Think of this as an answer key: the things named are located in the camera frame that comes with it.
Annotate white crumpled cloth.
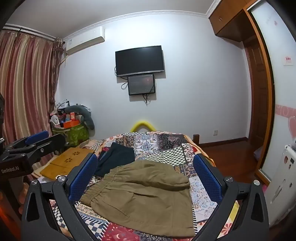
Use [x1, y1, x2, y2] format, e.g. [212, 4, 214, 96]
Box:
[31, 170, 56, 185]

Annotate dark navy folded garment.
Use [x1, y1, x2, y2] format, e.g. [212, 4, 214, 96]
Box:
[95, 142, 136, 176]

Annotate yellow foam arch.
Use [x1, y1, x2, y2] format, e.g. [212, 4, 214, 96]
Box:
[130, 120, 158, 132]

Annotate white appliance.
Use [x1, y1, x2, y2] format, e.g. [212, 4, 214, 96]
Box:
[265, 144, 296, 230]

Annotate brown wooden door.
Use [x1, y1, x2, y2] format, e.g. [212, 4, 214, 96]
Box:
[244, 39, 274, 145]

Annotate green patterned storage box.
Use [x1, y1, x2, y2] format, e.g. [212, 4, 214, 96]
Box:
[52, 124, 90, 147]

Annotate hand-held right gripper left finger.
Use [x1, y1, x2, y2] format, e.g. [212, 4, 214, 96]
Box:
[21, 153, 102, 241]

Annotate khaki pants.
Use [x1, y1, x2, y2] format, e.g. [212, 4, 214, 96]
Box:
[80, 160, 196, 237]

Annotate white air conditioner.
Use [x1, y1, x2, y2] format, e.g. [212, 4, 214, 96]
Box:
[63, 26, 105, 55]

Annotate wooden overhead cabinet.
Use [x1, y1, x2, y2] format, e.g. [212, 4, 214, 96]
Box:
[208, 0, 249, 42]

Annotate wooden lap desk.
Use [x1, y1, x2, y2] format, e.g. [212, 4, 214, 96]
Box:
[40, 147, 95, 181]

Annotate grey plush toy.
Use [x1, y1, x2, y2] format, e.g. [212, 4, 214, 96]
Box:
[64, 105, 95, 130]

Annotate small black wall monitor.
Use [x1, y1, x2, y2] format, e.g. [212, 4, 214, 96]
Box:
[128, 74, 156, 96]

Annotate flat orange box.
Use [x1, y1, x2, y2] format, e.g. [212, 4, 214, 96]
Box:
[60, 119, 80, 129]

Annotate striped red curtain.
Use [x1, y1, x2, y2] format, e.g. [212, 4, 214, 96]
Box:
[0, 29, 63, 183]

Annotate patchwork printed blanket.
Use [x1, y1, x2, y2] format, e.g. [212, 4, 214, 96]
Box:
[48, 131, 241, 241]

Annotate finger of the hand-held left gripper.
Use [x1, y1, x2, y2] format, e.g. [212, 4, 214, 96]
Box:
[9, 130, 49, 149]
[5, 134, 66, 165]

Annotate black wall television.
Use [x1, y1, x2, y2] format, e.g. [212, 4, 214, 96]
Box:
[115, 45, 166, 77]

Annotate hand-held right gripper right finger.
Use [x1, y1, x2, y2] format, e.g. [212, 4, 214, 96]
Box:
[192, 153, 270, 241]

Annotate curtain rail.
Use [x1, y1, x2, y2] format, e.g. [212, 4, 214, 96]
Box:
[5, 23, 56, 39]

